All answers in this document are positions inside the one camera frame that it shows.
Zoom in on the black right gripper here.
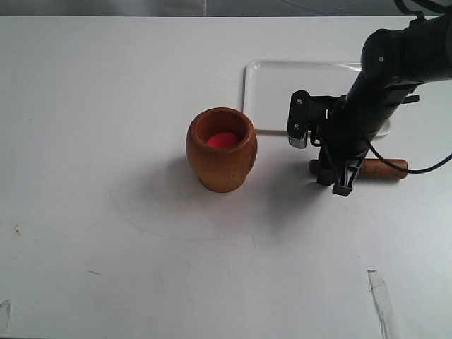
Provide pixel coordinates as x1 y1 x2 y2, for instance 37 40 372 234
309 95 368 196

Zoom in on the brown wooden pestle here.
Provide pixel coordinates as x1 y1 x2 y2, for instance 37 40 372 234
309 159 408 181

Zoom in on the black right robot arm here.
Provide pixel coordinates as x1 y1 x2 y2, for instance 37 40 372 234
308 1 451 196

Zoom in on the red ball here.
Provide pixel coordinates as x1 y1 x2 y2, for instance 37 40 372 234
206 132 240 149

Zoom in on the wooden mortar cup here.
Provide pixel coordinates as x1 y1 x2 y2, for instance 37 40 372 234
186 107 258 193

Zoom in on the white plastic tray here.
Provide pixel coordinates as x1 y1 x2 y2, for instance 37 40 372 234
242 59 391 139

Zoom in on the clear tape strip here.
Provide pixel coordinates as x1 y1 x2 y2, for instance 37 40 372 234
367 270 400 339

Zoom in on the white backdrop curtain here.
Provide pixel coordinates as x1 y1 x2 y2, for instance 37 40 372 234
1 0 400 17

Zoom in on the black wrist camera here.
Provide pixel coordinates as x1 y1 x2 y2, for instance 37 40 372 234
287 90 310 149

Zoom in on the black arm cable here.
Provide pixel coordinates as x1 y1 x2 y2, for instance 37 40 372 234
367 139 452 174

